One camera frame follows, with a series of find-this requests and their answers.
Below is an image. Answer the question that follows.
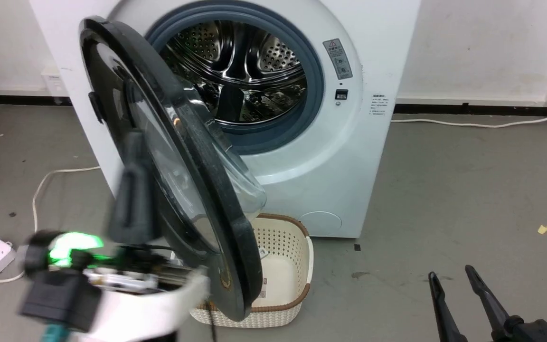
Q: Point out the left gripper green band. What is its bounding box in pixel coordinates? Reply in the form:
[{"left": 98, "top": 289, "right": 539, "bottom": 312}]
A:
[{"left": 23, "top": 130, "right": 199, "bottom": 291}]

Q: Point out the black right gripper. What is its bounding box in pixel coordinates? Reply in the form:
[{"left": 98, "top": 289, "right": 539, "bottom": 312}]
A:
[{"left": 428, "top": 265, "right": 547, "bottom": 342}]

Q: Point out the black round washing machine door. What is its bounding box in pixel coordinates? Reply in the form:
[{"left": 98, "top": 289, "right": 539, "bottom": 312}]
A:
[{"left": 78, "top": 16, "right": 267, "bottom": 323}]

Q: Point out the white front-load washing machine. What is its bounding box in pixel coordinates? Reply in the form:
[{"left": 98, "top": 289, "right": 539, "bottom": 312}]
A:
[{"left": 29, "top": 0, "right": 421, "bottom": 238}]

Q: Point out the cream perforated laundry basket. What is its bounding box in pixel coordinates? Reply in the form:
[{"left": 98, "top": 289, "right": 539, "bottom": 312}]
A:
[{"left": 171, "top": 213, "right": 314, "bottom": 329}]

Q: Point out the white power strip cable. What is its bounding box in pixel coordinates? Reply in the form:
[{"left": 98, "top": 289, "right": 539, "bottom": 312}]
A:
[{"left": 0, "top": 165, "right": 101, "bottom": 285}]

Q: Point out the white wall outlet box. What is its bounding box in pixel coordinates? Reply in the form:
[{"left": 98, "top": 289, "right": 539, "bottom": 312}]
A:
[{"left": 41, "top": 66, "right": 68, "bottom": 105}]

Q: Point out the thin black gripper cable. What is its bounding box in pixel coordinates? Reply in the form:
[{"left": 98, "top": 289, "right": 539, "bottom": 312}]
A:
[{"left": 207, "top": 298, "right": 217, "bottom": 342}]

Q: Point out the white washing machine power cable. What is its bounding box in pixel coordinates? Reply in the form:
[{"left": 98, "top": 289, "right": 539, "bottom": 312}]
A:
[{"left": 391, "top": 107, "right": 547, "bottom": 129}]

